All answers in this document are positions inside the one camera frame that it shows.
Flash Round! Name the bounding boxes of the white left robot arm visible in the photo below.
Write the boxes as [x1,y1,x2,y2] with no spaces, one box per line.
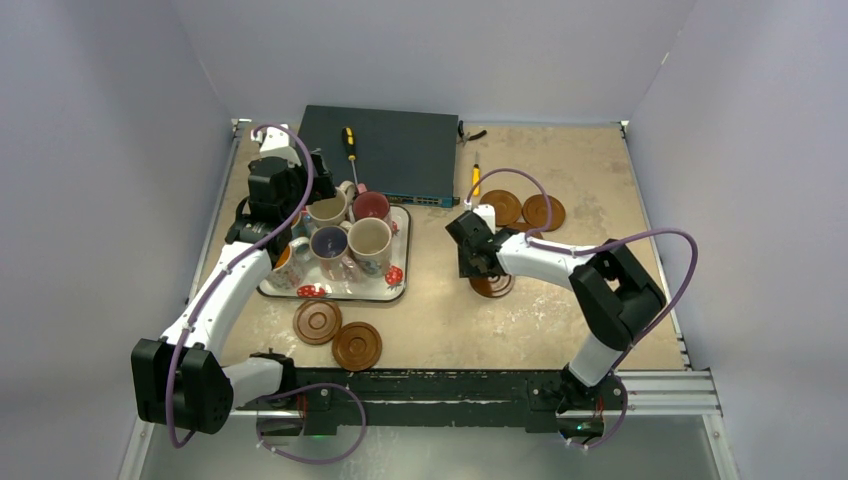
[131,151,335,434]

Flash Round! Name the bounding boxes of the wooden coaster front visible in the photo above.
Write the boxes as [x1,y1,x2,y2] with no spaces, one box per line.
[331,322,383,372]

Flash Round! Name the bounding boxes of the cream floral mug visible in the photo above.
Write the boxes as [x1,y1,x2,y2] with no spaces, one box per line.
[347,218,393,277]

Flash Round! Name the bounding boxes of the black handled pliers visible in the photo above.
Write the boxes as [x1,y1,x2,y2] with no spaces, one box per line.
[457,120,488,145]

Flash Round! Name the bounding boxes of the black yellow long screwdriver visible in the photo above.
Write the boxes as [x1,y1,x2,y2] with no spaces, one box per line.
[342,126,359,185]

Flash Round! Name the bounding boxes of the wooden coaster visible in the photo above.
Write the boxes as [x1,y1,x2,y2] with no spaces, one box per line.
[331,322,383,372]
[469,275,515,298]
[480,189,522,227]
[522,194,566,232]
[506,222,543,240]
[293,300,343,345]

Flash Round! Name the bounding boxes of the small yellow screwdriver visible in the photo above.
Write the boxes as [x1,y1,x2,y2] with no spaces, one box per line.
[471,152,481,197]

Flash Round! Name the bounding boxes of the white strawberry tray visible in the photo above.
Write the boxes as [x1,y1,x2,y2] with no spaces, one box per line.
[257,205,411,303]

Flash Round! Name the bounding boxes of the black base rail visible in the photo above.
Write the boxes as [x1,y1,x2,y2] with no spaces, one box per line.
[246,353,624,439]

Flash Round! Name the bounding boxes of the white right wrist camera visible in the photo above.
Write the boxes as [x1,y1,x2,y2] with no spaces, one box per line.
[472,204,497,234]

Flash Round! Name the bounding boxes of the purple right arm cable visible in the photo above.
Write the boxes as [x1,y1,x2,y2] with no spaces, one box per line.
[463,167,701,372]

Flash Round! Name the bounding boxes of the purple interior mug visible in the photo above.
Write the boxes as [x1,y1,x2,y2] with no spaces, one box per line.
[309,226,360,283]

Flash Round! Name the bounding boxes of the pink mug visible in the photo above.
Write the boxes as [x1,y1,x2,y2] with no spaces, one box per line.
[352,191,392,224]

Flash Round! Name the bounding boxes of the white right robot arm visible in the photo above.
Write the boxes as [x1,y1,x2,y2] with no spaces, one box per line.
[446,211,667,407]

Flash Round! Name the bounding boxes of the orange interior mug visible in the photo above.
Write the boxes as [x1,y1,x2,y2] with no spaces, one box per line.
[267,237,311,290]

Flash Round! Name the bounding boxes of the dark network switch box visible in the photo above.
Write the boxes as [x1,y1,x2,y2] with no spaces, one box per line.
[298,105,459,209]

